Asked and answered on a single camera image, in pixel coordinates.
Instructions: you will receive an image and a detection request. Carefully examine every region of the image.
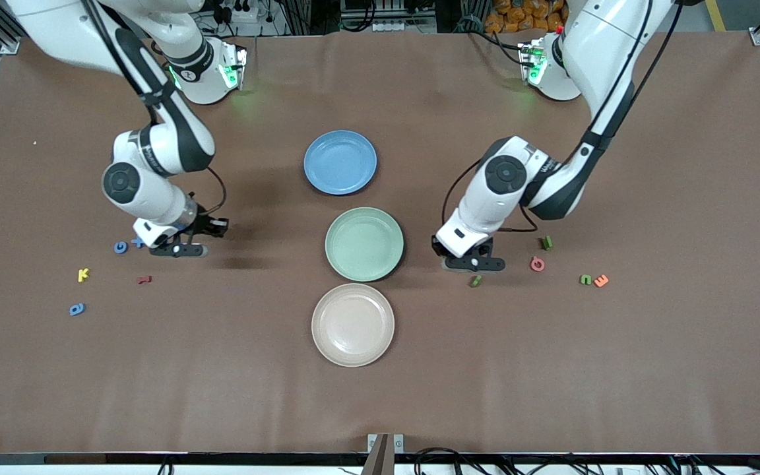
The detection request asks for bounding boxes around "beige plate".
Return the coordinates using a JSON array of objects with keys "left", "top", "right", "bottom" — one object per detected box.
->
[{"left": 311, "top": 283, "right": 396, "bottom": 368}]

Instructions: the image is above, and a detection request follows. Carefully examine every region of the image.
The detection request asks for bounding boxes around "grey metal bracket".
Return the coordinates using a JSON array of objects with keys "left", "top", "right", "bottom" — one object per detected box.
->
[{"left": 362, "top": 433, "right": 405, "bottom": 475}]

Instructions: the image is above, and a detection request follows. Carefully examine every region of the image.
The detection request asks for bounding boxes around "bag of oranges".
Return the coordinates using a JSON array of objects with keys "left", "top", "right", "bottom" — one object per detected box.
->
[{"left": 486, "top": 0, "right": 569, "bottom": 35}]

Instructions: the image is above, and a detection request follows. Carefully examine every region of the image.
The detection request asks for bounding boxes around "green plate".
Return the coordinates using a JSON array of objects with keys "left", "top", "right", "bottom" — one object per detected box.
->
[{"left": 325, "top": 206, "right": 405, "bottom": 283}]

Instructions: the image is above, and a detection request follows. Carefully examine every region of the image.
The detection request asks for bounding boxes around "brown table cover sheet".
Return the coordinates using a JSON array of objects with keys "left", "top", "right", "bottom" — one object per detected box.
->
[{"left": 0, "top": 30, "right": 760, "bottom": 456}]

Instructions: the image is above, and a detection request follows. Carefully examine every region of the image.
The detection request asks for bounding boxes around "power strip with black plugs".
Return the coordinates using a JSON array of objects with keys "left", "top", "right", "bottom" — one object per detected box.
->
[{"left": 212, "top": 0, "right": 261, "bottom": 37}]

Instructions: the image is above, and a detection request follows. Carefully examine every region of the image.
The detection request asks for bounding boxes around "blue plate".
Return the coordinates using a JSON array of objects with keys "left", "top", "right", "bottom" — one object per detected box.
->
[{"left": 303, "top": 129, "right": 378, "bottom": 196}]

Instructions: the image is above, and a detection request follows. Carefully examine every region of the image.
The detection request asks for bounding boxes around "black table edge rail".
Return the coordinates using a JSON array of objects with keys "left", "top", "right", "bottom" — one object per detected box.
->
[{"left": 0, "top": 452, "right": 760, "bottom": 467}]

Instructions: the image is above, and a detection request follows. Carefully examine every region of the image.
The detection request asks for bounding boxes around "white power strip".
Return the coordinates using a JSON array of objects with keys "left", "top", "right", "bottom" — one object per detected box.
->
[{"left": 371, "top": 18, "right": 437, "bottom": 34}]

